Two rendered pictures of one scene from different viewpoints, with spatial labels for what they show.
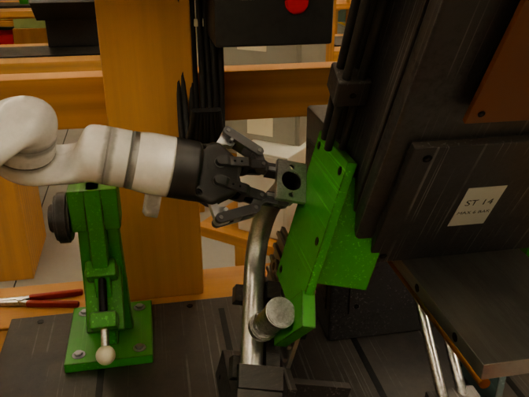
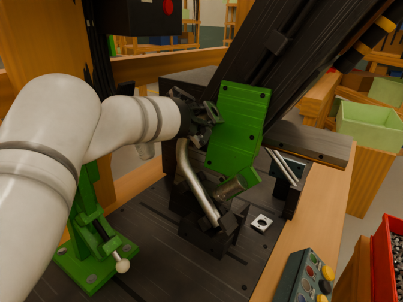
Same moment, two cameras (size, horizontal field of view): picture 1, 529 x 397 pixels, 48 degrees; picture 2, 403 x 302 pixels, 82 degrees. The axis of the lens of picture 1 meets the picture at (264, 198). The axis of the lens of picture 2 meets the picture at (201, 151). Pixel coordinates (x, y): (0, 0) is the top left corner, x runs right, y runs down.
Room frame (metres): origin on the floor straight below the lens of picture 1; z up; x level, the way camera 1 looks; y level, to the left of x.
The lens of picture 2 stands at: (0.38, 0.34, 1.38)
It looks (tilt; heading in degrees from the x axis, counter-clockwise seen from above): 29 degrees down; 313
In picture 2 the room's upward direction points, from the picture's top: 3 degrees clockwise
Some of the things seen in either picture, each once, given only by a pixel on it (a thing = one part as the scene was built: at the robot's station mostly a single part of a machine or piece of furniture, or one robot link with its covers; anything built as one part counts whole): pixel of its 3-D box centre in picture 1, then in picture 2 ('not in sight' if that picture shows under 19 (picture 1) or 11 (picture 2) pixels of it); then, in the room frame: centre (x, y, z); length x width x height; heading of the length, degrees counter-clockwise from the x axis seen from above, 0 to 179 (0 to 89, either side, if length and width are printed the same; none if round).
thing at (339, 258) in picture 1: (336, 223); (240, 127); (0.66, -0.09, 1.17); 0.13 x 0.12 x 0.20; 101
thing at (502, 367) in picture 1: (460, 265); (273, 132); (0.65, -0.25, 1.11); 0.39 x 0.16 x 0.03; 11
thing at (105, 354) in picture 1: (105, 340); (117, 257); (0.70, 0.23, 0.96); 0.06 x 0.03 x 0.06; 11
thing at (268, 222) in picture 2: not in sight; (261, 223); (0.57, -0.12, 0.90); 0.06 x 0.04 x 0.01; 92
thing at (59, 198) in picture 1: (60, 217); not in sight; (0.78, 0.30, 1.12); 0.07 x 0.03 x 0.08; 11
